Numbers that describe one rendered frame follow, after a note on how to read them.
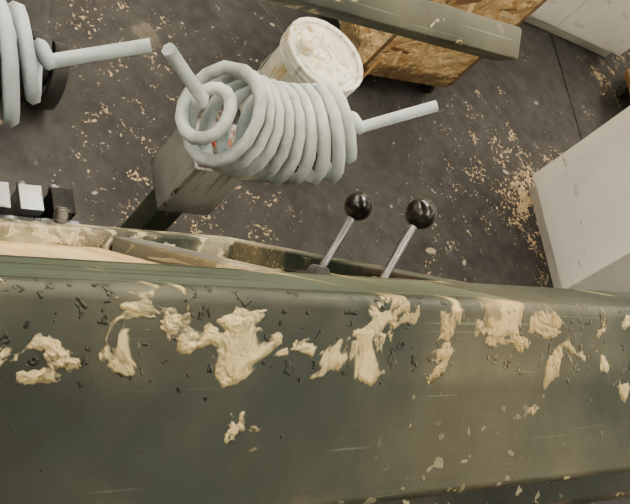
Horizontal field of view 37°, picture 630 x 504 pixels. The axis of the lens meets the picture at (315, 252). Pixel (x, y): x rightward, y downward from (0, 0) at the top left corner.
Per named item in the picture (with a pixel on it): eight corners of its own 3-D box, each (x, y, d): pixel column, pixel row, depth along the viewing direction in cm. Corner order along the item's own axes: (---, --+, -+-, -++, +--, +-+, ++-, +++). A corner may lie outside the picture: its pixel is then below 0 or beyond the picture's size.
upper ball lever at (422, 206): (373, 300, 112) (426, 208, 116) (394, 305, 109) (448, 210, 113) (353, 283, 110) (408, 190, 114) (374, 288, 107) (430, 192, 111)
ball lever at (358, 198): (314, 286, 122) (365, 201, 125) (332, 290, 119) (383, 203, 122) (295, 270, 120) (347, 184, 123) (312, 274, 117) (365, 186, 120)
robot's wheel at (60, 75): (32, 66, 288) (56, 25, 274) (48, 71, 290) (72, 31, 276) (29, 119, 278) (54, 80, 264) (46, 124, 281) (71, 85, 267)
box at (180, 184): (197, 169, 203) (238, 123, 191) (207, 218, 198) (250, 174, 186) (146, 162, 196) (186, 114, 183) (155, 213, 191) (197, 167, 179)
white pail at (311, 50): (303, 95, 353) (379, 16, 320) (312, 161, 338) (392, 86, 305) (229, 70, 336) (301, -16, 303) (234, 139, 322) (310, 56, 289)
